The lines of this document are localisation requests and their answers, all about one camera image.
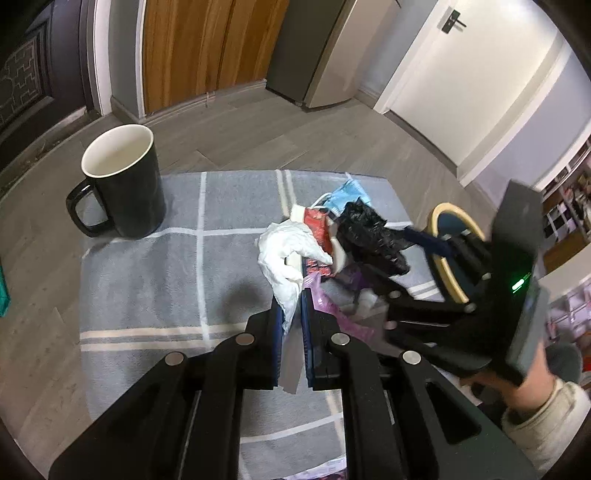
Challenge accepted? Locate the person's right hand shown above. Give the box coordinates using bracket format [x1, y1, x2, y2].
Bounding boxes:
[462, 360, 555, 418]

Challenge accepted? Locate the black plastic bag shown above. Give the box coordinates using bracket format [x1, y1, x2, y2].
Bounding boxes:
[335, 200, 411, 278]

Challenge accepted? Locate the white door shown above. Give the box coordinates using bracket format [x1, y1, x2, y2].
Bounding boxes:
[374, 0, 561, 169]

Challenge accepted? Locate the wooden cabinet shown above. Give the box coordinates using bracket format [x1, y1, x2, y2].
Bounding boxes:
[141, 0, 289, 116]

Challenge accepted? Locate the dark entrance door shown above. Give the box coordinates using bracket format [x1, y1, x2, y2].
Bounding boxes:
[0, 0, 100, 153]

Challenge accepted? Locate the purple plastic bag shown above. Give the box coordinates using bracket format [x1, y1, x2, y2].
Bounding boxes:
[307, 265, 386, 344]

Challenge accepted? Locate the red snack wrapper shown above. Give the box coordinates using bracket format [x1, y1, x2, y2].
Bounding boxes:
[290, 205, 352, 282]

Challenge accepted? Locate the grey plaid blanket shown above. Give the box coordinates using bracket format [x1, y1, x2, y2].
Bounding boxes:
[79, 170, 444, 480]

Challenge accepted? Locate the shelf with boxes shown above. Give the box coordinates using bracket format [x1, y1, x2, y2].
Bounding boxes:
[538, 143, 591, 278]

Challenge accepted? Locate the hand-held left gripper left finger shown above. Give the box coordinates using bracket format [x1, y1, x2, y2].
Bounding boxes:
[48, 298, 287, 480]

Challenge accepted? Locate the white tissue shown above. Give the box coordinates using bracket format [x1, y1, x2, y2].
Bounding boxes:
[358, 288, 384, 317]
[257, 220, 334, 395]

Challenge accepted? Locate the blue face mask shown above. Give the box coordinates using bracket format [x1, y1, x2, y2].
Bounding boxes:
[311, 179, 376, 220]

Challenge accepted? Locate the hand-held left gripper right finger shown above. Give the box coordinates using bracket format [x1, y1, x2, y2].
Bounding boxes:
[299, 291, 539, 480]

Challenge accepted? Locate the black mug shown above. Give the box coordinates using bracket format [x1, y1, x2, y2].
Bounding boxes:
[66, 124, 167, 239]

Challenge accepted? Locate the black door handle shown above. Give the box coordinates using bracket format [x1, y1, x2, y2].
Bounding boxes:
[440, 9, 467, 34]

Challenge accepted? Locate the silver refrigerator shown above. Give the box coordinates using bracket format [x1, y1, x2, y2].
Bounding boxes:
[265, 0, 402, 110]

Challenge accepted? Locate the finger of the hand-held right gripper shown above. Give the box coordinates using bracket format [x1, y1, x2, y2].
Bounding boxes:
[405, 226, 497, 311]
[365, 263, 495, 376]

